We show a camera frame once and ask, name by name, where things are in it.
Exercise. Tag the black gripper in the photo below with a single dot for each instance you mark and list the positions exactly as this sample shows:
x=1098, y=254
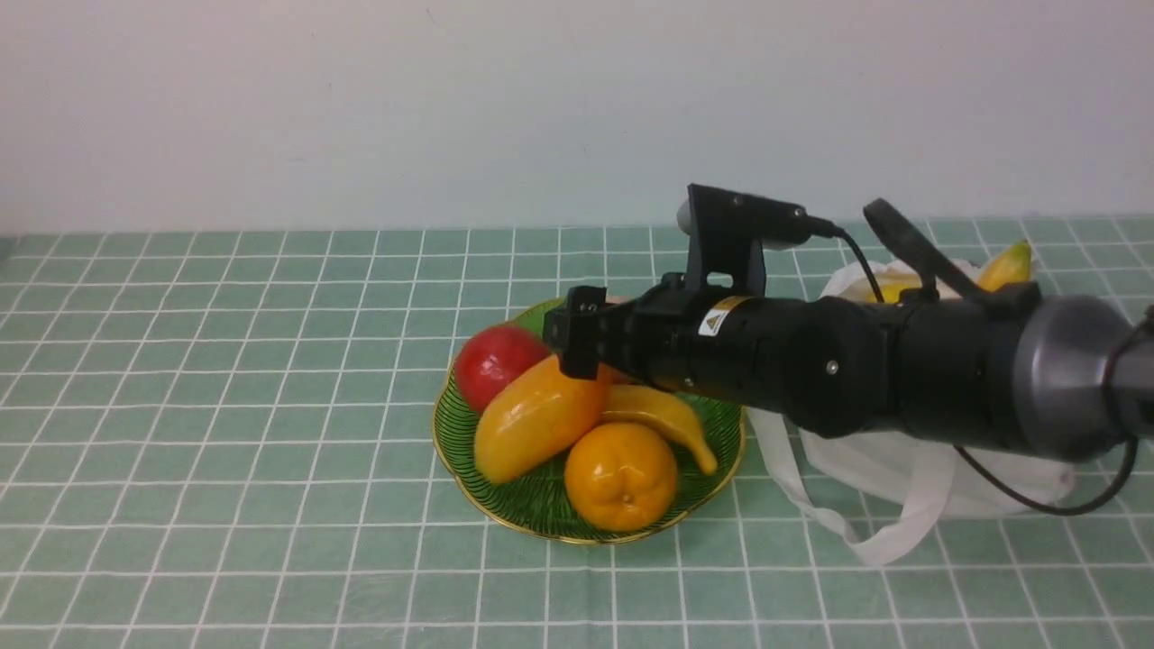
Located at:
x=709, y=342

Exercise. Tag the orange-yellow mango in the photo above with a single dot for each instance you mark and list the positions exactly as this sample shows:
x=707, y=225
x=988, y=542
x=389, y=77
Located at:
x=536, y=417

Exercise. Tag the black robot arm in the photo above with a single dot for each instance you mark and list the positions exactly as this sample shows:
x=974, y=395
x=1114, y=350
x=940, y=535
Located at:
x=1060, y=378

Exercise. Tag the white cloth bag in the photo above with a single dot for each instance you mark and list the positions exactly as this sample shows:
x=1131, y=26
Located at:
x=929, y=480

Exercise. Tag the yellow banana in bag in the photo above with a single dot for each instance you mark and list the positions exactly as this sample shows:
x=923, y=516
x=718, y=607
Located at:
x=1013, y=265

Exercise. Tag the red apple on plate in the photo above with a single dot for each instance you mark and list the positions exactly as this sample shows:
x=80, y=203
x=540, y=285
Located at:
x=492, y=359

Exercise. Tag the yellow banana on plate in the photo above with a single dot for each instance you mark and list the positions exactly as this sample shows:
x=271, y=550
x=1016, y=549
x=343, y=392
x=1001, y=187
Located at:
x=665, y=413

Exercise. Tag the orange mandarin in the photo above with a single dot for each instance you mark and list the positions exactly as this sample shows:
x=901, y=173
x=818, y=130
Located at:
x=621, y=477

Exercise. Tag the green leaf-pattern plate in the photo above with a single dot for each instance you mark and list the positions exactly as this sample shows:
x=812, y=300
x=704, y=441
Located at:
x=536, y=503

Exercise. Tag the yellow lemon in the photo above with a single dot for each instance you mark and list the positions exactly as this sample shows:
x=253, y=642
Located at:
x=892, y=292

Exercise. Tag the green checkered tablecloth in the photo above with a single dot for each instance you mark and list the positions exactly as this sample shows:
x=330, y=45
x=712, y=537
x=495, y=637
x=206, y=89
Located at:
x=222, y=440

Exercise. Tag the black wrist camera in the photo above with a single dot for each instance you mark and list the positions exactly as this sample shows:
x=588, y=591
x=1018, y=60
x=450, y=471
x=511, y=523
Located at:
x=729, y=232

